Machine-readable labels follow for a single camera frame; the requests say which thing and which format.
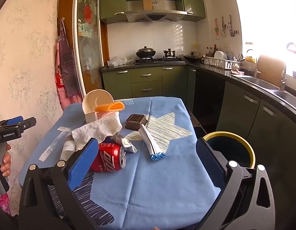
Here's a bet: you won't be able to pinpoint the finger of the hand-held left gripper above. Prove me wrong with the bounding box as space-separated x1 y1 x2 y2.
0 116 24 126
16 117 37 132

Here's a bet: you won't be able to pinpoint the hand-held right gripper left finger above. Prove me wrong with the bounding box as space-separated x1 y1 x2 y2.
18 138 101 230

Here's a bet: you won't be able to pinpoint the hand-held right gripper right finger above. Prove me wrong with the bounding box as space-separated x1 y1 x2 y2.
196 137 276 230

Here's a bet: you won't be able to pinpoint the small white bottle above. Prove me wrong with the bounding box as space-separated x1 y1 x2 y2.
60 138 78 161

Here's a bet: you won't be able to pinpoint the red soda can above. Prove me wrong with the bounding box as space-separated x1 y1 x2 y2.
90 142 127 172

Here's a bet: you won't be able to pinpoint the white paper towel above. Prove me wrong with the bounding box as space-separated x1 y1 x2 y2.
72 112 123 150

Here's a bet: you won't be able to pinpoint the yellow rimmed trash bin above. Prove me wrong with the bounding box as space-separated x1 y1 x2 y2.
203 131 256 170

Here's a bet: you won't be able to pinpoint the white carton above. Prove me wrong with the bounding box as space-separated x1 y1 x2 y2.
111 132 138 154

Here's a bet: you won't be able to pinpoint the orange textured cloth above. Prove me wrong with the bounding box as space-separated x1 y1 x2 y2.
94 101 125 113

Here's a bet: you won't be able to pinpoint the white sachets with blue ends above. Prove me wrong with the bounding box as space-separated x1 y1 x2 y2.
139 124 167 161

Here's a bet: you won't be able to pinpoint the red paper noodle cup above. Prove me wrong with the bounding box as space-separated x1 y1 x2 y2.
82 89 114 122

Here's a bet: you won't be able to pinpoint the brown plastic box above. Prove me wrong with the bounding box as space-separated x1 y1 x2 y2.
125 114 148 131

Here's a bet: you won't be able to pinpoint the person's left forearm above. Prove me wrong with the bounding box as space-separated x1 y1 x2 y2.
0 193 11 215

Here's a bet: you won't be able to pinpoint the person's left hand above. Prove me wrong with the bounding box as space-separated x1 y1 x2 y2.
0 143 12 195

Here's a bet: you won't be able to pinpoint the white strip label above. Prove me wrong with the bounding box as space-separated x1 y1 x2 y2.
39 126 72 162

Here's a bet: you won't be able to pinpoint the blue star tablecloth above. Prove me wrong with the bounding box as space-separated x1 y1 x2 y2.
19 96 221 230

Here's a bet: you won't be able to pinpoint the red checked apron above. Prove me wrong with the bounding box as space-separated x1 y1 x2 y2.
55 42 83 109

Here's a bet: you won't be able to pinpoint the frosted glass sliding door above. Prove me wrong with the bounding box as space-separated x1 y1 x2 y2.
73 0 103 96

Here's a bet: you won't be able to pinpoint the steel double sink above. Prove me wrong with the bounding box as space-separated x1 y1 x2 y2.
232 75 296 108

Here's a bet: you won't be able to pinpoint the white dish rack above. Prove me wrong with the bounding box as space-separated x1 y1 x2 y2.
209 57 242 70

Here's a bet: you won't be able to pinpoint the small steel faucet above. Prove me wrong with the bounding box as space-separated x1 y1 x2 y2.
246 49 258 78

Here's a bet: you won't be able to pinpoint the clear plastic bags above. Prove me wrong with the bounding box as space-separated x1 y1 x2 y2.
107 56 136 67

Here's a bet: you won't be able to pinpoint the white plates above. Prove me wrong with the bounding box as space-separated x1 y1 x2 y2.
214 50 228 60

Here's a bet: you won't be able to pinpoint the wooden cutting board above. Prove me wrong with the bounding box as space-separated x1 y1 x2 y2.
257 55 286 87

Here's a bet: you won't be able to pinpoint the sauce bottles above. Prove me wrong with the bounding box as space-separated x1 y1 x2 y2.
205 44 218 57

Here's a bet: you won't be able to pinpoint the tall steel faucet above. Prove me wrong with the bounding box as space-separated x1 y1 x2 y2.
280 42 296 91

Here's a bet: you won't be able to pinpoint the gas stove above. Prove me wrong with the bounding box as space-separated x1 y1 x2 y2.
135 57 185 64

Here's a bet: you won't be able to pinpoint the small dark pot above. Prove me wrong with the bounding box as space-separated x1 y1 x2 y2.
163 48 178 59

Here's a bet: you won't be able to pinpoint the black lidded wok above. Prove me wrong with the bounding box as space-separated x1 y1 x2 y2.
136 46 156 59

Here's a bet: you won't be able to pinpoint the hanging kitchen utensils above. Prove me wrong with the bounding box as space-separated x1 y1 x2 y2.
214 14 240 40

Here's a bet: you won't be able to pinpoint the green upper cabinets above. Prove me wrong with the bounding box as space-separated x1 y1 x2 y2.
99 0 206 25

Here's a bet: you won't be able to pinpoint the steel range hood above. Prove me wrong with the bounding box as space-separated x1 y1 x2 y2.
125 0 189 23

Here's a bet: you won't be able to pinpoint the black wok with handle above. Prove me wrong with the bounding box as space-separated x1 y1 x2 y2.
183 52 206 63

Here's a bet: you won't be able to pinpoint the wooden door frame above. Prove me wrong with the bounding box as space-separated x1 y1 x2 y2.
56 0 110 96

